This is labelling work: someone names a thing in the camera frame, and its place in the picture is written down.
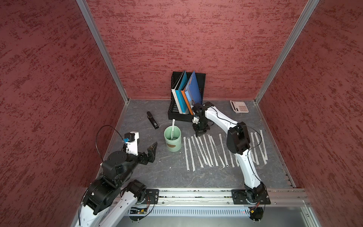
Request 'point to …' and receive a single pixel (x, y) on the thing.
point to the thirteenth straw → (199, 156)
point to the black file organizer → (174, 112)
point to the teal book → (180, 96)
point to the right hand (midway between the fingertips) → (199, 136)
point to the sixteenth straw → (201, 150)
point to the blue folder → (194, 90)
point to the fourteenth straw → (193, 166)
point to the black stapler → (152, 120)
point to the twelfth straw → (263, 144)
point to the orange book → (185, 96)
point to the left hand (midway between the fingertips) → (147, 145)
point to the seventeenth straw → (173, 126)
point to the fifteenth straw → (187, 164)
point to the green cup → (174, 145)
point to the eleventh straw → (255, 153)
